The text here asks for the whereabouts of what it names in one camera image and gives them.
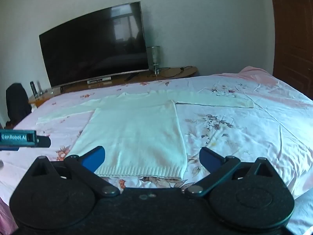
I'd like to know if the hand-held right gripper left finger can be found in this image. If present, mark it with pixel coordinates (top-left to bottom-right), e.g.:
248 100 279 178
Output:
26 146 121 198

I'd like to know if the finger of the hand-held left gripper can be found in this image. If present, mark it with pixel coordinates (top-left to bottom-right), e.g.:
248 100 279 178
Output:
37 137 51 148

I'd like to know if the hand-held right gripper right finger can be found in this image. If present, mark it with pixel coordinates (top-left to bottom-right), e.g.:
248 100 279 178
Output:
184 147 282 199

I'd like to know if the white knitted sweater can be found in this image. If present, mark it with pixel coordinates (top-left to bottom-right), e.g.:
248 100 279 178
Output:
36 90 255 179

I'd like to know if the black cloth-covered chair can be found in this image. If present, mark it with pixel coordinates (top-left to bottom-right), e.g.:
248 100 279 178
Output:
5 83 32 129

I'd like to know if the pink floral bed sheet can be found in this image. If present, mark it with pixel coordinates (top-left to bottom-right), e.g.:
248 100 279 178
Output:
0 66 313 235

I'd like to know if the silver set-top box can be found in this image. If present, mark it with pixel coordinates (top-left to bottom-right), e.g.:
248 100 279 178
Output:
87 77 112 85

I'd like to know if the wooden television stand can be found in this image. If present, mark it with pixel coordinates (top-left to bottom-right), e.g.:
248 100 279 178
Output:
28 66 198 108

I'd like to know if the black flat screen television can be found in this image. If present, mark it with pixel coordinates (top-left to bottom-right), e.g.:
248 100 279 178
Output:
39 1 149 87

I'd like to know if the glass table lamp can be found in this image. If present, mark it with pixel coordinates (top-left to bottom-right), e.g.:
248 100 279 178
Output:
146 46 161 75

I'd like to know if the brown wooden door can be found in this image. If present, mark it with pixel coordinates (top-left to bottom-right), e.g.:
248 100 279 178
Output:
269 0 313 101

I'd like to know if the black cable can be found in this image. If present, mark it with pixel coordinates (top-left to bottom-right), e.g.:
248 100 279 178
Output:
153 66 193 77

